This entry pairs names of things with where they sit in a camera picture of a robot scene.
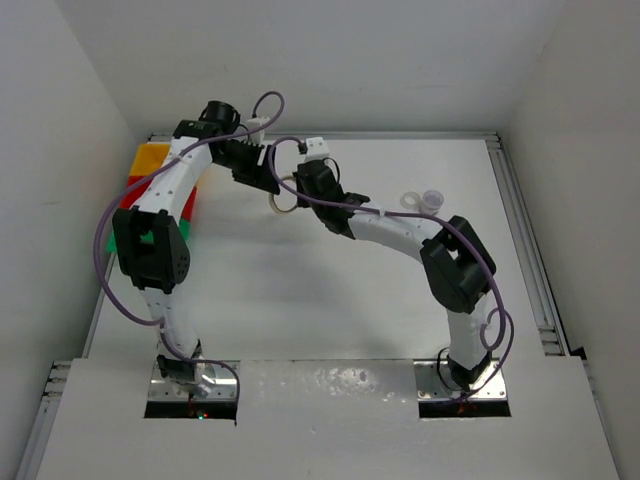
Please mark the aluminium frame rail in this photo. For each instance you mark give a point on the aluminium frame rail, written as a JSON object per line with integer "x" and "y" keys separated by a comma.
{"x": 392, "y": 135}
{"x": 44, "y": 421}
{"x": 544, "y": 307}

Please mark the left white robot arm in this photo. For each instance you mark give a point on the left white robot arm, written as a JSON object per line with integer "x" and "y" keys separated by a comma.
{"x": 151, "y": 249}

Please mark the back aluminium frame rail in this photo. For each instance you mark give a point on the back aluminium frame rail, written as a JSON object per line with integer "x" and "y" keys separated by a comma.
{"x": 392, "y": 135}

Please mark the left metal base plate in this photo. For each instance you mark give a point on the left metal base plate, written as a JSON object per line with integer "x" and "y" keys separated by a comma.
{"x": 215, "y": 384}

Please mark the left aluminium frame rail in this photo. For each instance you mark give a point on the left aluminium frame rail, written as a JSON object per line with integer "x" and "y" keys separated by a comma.
{"x": 44, "y": 421}

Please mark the right aluminium frame rail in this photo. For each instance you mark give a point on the right aluminium frame rail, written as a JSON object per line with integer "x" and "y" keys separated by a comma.
{"x": 544, "y": 307}

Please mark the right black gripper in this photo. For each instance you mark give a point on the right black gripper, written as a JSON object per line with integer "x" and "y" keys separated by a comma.
{"x": 303, "y": 202}

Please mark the red plastic bin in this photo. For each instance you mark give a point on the red plastic bin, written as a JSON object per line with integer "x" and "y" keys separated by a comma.
{"x": 130, "y": 198}

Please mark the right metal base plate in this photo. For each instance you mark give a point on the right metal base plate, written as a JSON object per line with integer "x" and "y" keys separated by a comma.
{"x": 434, "y": 382}

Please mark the metal base plate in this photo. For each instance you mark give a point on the metal base plate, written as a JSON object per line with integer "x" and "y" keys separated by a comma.
{"x": 434, "y": 382}
{"x": 215, "y": 384}

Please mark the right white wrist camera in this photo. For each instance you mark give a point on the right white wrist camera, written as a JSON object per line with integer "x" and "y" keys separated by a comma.
{"x": 315, "y": 148}

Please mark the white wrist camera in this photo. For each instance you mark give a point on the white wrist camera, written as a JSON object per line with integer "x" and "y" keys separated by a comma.
{"x": 256, "y": 127}
{"x": 315, "y": 148}

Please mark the green plastic bin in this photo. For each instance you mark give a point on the green plastic bin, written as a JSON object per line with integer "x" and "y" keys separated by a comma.
{"x": 183, "y": 225}

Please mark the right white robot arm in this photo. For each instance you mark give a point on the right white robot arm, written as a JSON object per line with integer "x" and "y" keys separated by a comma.
{"x": 455, "y": 278}

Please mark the yellow plastic bin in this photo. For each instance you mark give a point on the yellow plastic bin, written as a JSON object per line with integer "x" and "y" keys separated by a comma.
{"x": 149, "y": 157}

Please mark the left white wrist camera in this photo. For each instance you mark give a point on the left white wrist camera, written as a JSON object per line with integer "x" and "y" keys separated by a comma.
{"x": 256, "y": 127}

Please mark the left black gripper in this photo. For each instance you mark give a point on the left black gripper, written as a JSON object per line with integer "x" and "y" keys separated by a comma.
{"x": 260, "y": 177}

